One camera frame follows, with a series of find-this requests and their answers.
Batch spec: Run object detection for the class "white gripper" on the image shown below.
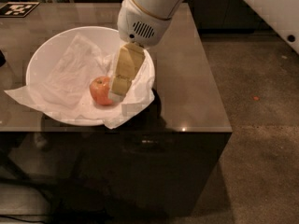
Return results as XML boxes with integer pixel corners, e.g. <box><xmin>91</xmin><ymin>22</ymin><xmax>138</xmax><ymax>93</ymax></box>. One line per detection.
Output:
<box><xmin>108</xmin><ymin>0</ymin><xmax>171</xmax><ymax>103</ymax></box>

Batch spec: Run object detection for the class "red apple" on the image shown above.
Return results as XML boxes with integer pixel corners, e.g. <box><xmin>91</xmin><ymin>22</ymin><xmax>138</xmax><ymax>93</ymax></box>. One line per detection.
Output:
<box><xmin>89</xmin><ymin>76</ymin><xmax>113</xmax><ymax>105</ymax></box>

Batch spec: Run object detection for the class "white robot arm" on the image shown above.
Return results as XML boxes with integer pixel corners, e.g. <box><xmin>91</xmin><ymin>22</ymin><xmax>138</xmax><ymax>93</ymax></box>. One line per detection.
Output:
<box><xmin>117</xmin><ymin>0</ymin><xmax>299</xmax><ymax>51</ymax></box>

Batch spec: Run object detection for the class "white bowl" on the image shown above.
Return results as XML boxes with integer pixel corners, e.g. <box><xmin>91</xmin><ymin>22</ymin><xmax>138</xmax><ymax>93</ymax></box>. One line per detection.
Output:
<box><xmin>25</xmin><ymin>25</ymin><xmax>156</xmax><ymax>127</ymax></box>

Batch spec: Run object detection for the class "white crumpled paper sheet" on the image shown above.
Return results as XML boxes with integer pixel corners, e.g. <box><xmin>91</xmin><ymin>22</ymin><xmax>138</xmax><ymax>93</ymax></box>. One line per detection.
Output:
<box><xmin>4</xmin><ymin>32</ymin><xmax>156</xmax><ymax>130</ymax></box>

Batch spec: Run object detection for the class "dark table cabinet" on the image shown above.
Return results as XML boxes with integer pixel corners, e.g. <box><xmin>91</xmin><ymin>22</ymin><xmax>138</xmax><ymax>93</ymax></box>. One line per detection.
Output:
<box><xmin>1</xmin><ymin>5</ymin><xmax>232</xmax><ymax>224</ymax></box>

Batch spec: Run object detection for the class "black object at left edge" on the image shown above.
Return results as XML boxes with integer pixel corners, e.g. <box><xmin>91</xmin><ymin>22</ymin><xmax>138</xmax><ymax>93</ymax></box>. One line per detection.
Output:
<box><xmin>0</xmin><ymin>50</ymin><xmax>6</xmax><ymax>67</ymax></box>

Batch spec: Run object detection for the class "black white marker tag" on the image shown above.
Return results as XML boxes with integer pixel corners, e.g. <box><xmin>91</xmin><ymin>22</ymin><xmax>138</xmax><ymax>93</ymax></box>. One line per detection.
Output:
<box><xmin>0</xmin><ymin>2</ymin><xmax>39</xmax><ymax>18</ymax></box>

